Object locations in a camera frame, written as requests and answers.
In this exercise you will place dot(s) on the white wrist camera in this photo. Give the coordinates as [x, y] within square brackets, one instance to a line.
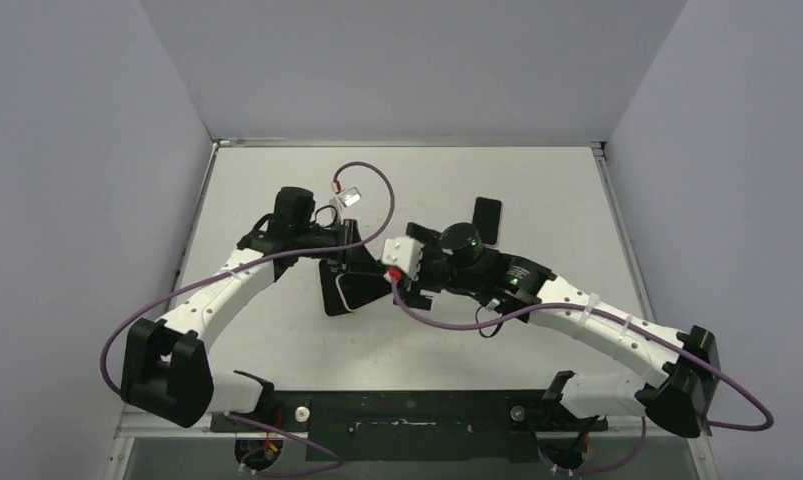
[404, 254]
[346, 198]

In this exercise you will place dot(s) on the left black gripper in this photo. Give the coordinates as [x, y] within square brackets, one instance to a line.
[359, 259]

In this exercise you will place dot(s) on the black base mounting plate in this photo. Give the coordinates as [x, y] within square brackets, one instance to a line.
[425, 425]

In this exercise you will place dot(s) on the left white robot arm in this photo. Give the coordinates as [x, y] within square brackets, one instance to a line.
[166, 371]

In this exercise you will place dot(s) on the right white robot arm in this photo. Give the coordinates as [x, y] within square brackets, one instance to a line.
[671, 375]

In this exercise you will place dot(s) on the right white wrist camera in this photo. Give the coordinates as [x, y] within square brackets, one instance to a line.
[404, 254]

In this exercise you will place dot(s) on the black phone case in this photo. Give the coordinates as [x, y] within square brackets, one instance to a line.
[334, 300]

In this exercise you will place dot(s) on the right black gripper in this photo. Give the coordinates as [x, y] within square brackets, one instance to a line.
[413, 281]

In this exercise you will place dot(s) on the phone pink case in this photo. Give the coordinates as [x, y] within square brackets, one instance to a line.
[356, 291]
[486, 218]

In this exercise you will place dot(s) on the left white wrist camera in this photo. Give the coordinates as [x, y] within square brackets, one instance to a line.
[346, 198]

